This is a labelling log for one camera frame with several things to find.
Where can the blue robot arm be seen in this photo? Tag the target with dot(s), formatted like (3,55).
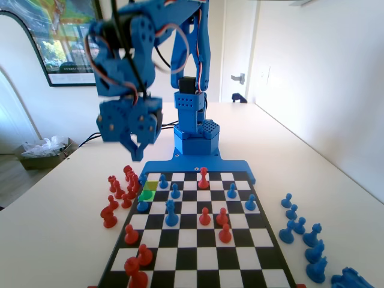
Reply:
(189,120)

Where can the blue base mounting plate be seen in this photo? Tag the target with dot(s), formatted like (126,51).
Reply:
(180,165)

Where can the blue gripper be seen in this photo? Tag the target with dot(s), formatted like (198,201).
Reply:
(142,120)

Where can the tall blue piece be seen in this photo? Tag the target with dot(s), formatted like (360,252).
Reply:
(171,219)

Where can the red chess bishop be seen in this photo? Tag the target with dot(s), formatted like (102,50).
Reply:
(135,183)
(119,193)

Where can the clear plastic bag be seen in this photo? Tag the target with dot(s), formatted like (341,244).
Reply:
(42,147)

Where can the white arched board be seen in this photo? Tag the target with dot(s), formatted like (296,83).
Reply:
(18,60)

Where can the blue table clamp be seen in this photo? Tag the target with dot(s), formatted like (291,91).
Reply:
(238,98)

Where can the black white chessboard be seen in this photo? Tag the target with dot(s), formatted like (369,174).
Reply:
(189,237)

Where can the black framed poster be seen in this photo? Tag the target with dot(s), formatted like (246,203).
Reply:
(69,45)

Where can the red chess knight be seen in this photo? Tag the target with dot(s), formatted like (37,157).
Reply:
(108,220)
(127,169)

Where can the red pieces bottom left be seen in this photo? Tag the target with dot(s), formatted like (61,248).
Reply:
(136,277)

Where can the white door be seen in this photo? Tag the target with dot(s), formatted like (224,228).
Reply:
(237,45)

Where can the red chess pawn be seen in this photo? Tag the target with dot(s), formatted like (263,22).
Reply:
(112,203)
(131,237)
(126,204)
(145,258)
(225,237)
(222,219)
(131,194)
(204,220)

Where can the blue printed part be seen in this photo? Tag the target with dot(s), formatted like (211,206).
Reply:
(351,280)

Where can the brown cardboard box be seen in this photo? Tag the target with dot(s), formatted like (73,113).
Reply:
(36,162)

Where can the red piece top row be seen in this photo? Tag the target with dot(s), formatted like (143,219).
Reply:
(203,181)

